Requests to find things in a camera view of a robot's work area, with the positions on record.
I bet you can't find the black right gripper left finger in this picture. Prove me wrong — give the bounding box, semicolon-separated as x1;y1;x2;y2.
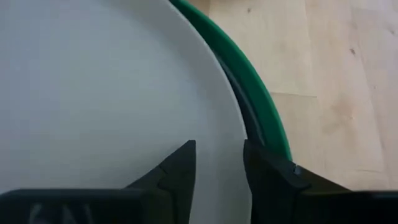
0;139;197;224

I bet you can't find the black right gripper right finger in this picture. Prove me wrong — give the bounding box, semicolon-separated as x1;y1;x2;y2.
243;139;398;224

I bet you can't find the dark grey plastic plate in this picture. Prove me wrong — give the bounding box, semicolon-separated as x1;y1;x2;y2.
214;52;267;147

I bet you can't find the dark green plastic plate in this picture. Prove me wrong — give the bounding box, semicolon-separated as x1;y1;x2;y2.
169;0;293;162

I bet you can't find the white plastic plate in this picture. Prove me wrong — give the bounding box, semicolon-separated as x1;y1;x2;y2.
0;0;252;224

